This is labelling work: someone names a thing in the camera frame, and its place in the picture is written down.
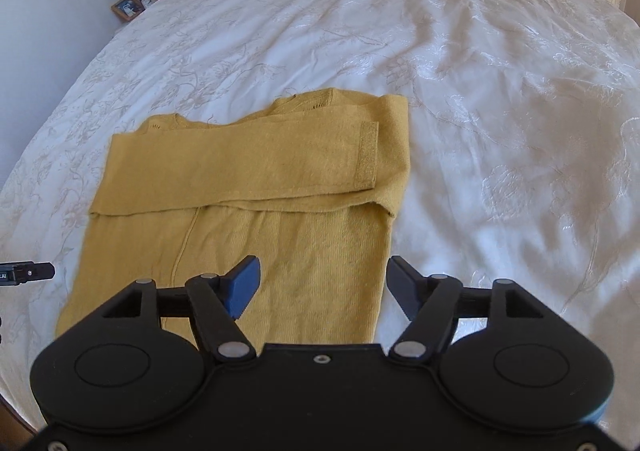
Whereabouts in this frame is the yellow knit sweater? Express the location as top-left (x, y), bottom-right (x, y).
top-left (54, 87), bottom-right (412, 348)

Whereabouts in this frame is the wooden photo frame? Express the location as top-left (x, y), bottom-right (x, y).
top-left (110, 0), bottom-right (144, 23)

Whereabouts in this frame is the bed with white floral duvet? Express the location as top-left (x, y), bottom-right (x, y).
top-left (0, 0), bottom-right (640, 432)

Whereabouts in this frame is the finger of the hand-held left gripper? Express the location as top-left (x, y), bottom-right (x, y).
top-left (8, 261), bottom-right (56, 286)

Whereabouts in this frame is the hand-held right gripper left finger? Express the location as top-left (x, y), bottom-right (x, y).
top-left (101, 255), bottom-right (262, 363)

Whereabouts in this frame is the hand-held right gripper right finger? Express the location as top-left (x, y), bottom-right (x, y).
top-left (388, 255), bottom-right (547, 363)

